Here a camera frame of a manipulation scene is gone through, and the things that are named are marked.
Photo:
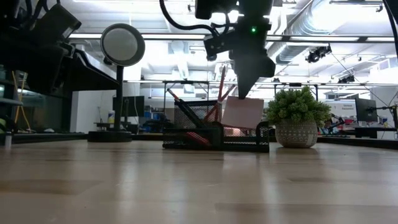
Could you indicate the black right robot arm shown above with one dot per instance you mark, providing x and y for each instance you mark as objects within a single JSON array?
[{"x": 256, "y": 7}]

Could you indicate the small grey post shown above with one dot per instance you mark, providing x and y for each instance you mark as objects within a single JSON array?
[{"x": 7, "y": 140}]

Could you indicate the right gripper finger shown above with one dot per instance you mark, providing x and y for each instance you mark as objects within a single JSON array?
[{"x": 252, "y": 71}]

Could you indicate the pink sticky note pad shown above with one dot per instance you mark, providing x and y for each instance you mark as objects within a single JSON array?
[{"x": 242, "y": 112}]

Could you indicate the black pen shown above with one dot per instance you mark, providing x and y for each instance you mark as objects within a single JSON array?
[
  {"x": 188, "y": 109},
  {"x": 199, "y": 119}
]

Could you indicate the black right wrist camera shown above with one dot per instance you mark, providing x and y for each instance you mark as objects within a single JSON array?
[{"x": 214, "y": 9}]

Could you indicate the black ceiling track fixture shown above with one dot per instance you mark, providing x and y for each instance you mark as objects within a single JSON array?
[
  {"x": 346, "y": 79},
  {"x": 317, "y": 54}
]

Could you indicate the black desk lamp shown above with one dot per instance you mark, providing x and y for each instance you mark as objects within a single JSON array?
[{"x": 122, "y": 46}]

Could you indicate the orange eraser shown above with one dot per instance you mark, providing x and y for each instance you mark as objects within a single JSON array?
[{"x": 199, "y": 139}]

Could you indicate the black background rig frame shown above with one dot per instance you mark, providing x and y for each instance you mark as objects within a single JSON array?
[{"x": 186, "y": 82}]

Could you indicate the black table frame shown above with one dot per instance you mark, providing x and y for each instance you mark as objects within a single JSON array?
[{"x": 46, "y": 137}]

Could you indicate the black background desk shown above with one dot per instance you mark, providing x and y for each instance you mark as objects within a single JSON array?
[{"x": 373, "y": 132}]

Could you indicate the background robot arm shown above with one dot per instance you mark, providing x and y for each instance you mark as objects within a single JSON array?
[{"x": 337, "y": 119}]

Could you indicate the silver ceiling duct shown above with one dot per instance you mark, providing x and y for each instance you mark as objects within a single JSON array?
[{"x": 295, "y": 31}]

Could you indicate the small white canister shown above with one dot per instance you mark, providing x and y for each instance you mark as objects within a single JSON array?
[{"x": 111, "y": 117}]

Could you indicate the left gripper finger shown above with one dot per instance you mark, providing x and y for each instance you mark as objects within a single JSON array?
[{"x": 90, "y": 79}]

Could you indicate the black mesh desk organizer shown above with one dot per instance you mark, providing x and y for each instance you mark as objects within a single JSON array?
[{"x": 177, "y": 140}]

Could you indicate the green plant in patterned pot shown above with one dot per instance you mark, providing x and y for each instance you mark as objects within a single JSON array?
[{"x": 295, "y": 133}]

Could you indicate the black computer monitor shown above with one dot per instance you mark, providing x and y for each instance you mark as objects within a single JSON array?
[
  {"x": 133, "y": 105},
  {"x": 366, "y": 110}
]

